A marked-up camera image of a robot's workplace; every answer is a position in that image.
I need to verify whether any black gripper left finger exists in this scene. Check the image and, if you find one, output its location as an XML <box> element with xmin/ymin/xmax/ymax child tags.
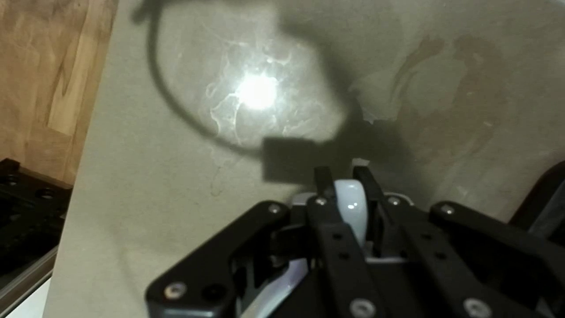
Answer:
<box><xmin>144</xmin><ymin>167</ymin><xmax>383</xmax><ymax>318</ymax></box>

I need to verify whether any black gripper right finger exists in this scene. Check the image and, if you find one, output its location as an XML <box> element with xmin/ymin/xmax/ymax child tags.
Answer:
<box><xmin>353</xmin><ymin>165</ymin><xmax>565</xmax><ymax>318</ymax></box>

